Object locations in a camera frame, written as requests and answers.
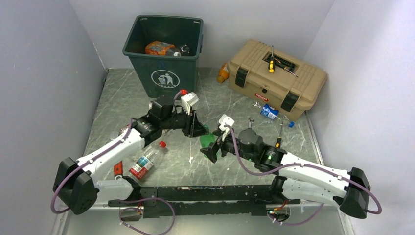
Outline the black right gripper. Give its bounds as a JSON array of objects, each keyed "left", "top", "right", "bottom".
[{"left": 200, "top": 128, "right": 256, "bottom": 163}]

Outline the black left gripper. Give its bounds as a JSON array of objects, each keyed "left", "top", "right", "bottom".
[{"left": 161, "top": 105, "right": 208, "bottom": 138}]

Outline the green plastic bottle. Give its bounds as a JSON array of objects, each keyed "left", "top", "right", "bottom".
[{"left": 199, "top": 132, "right": 221, "bottom": 148}]

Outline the blue label bottle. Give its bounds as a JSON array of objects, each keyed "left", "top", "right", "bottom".
[{"left": 252, "top": 101, "right": 295, "bottom": 128}]

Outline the clear bottle red cap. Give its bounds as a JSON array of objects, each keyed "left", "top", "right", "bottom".
[{"left": 129, "top": 141, "right": 167, "bottom": 180}]

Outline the tall orange drink bottle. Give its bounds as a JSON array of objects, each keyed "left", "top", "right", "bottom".
[{"left": 144, "top": 41, "right": 182, "bottom": 57}]

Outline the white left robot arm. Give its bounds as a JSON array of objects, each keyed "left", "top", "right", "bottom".
[{"left": 50, "top": 92, "right": 208, "bottom": 215}]

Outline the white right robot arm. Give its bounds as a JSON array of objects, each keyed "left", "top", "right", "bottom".
[{"left": 200, "top": 128, "right": 372, "bottom": 219}]

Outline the dark green trash bin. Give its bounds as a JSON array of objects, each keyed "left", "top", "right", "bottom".
[{"left": 122, "top": 15, "right": 204, "bottom": 98}]

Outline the silver open end wrench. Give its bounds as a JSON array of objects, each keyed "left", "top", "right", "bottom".
[{"left": 248, "top": 117, "right": 255, "bottom": 129}]

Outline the orange bottle behind toolbox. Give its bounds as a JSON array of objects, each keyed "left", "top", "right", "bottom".
[{"left": 216, "top": 63, "right": 229, "bottom": 83}]

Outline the yellow black screwdriver on table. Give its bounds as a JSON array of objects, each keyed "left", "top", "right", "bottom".
[{"left": 275, "top": 121, "right": 283, "bottom": 149}]

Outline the small red cap bottle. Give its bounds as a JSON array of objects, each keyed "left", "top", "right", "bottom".
[{"left": 110, "top": 127, "right": 128, "bottom": 141}]

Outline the tan plastic toolbox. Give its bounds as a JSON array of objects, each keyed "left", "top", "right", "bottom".
[{"left": 228, "top": 39, "right": 327, "bottom": 121}]

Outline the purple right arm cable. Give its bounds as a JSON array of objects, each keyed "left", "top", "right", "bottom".
[{"left": 228, "top": 128, "right": 383, "bottom": 215}]

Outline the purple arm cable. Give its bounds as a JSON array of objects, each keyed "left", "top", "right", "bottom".
[
  {"left": 228, "top": 128, "right": 383, "bottom": 215},
  {"left": 50, "top": 91, "right": 185, "bottom": 215}
]

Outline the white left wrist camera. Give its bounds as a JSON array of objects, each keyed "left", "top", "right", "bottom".
[{"left": 181, "top": 92, "right": 199, "bottom": 115}]

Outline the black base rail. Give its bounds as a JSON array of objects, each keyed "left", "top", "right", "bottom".
[{"left": 108, "top": 185, "right": 300, "bottom": 218}]

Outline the red handled adjustable wrench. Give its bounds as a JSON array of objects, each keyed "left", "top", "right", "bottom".
[{"left": 114, "top": 161, "right": 123, "bottom": 179}]

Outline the yellow handled screwdriver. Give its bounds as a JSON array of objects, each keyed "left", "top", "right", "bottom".
[{"left": 268, "top": 45, "right": 275, "bottom": 73}]

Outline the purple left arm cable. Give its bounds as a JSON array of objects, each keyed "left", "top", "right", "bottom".
[{"left": 50, "top": 91, "right": 185, "bottom": 215}]

